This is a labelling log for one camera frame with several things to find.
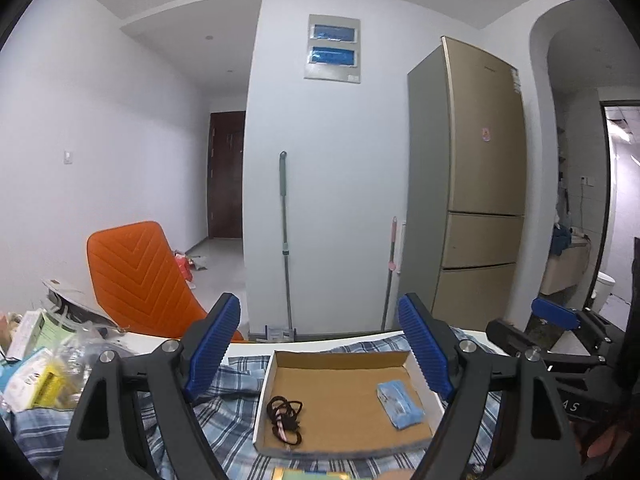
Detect cardboard box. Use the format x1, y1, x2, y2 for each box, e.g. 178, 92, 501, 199
252, 350, 446, 461

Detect grey electrical panel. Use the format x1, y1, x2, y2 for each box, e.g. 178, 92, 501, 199
304, 14, 362, 83

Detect orange chair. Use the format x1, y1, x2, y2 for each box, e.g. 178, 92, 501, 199
86, 220, 246, 343

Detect pink handled broom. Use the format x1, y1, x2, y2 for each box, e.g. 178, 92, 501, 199
381, 216, 406, 332

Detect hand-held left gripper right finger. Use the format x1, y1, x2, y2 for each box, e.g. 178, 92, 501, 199
397, 292, 583, 480

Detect yellow packet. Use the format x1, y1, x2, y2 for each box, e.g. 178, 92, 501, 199
30, 357, 71, 409

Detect black hair tie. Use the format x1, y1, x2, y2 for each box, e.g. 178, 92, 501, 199
266, 396, 305, 447

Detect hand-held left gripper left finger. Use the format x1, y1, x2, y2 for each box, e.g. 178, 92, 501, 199
59, 292, 242, 480

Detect white toilet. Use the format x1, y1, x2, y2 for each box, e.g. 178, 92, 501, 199
595, 271, 616, 311

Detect white plastic packaging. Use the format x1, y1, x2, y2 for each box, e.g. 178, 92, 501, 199
2, 347, 56, 413

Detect gold refrigerator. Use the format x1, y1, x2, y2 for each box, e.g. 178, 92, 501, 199
400, 36, 526, 333

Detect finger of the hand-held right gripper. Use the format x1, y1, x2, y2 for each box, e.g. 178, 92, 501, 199
486, 317, 608, 368
531, 297, 626, 343

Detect beige sink counter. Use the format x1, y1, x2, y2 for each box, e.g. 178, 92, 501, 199
540, 232, 591, 296

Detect dark brown door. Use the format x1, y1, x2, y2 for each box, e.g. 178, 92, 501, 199
206, 111, 247, 240

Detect blue hanging cloth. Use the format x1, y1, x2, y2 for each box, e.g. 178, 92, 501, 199
551, 222, 574, 257

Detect blue plaid cloth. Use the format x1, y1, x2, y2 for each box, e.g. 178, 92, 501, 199
10, 332, 501, 480

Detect red bag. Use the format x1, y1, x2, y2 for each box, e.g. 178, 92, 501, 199
172, 252, 211, 286

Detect green handled mop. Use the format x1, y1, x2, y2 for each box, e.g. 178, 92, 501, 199
264, 150, 297, 343

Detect blue wrapped packet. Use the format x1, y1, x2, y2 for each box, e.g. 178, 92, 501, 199
376, 380, 426, 430

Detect yellow green box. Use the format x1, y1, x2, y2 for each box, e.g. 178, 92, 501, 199
272, 467, 353, 480

